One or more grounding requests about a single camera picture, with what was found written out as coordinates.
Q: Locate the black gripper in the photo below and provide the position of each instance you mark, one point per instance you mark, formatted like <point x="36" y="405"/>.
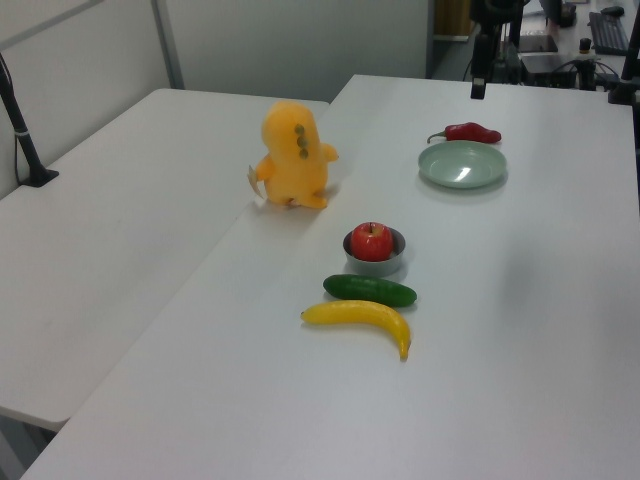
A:
<point x="484" y="55"/>

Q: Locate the red apple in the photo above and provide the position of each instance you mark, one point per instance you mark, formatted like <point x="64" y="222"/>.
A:
<point x="370" y="244"/>

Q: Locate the red chili pepper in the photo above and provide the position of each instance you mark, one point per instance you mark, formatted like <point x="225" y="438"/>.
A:
<point x="470" y="132"/>

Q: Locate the yellow cabinet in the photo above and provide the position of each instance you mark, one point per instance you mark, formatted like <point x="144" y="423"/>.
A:
<point x="450" y="17"/>

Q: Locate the pale green plate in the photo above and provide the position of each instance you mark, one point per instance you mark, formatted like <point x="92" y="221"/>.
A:
<point x="462" y="165"/>

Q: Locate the black equipment box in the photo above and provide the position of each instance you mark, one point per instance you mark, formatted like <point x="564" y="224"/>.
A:
<point x="555" y="70"/>

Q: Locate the black keyboard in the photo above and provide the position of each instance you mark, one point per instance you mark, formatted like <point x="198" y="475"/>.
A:
<point x="607" y="32"/>

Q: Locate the black clamp stand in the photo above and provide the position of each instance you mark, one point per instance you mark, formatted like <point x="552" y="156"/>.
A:
<point x="625" y="85"/>

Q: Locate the orange plush toy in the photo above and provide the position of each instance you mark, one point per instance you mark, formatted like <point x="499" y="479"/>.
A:
<point x="292" y="160"/>

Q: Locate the small grey bowl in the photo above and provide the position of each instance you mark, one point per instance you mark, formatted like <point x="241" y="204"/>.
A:
<point x="375" y="269"/>

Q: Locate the green cucumber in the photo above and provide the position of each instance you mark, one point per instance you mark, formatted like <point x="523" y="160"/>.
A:
<point x="370" y="289"/>

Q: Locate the yellow banana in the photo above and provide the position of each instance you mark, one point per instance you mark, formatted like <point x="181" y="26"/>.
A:
<point x="365" y="315"/>

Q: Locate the black pole with foot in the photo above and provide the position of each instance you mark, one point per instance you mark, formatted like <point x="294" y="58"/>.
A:
<point x="22" y="140"/>

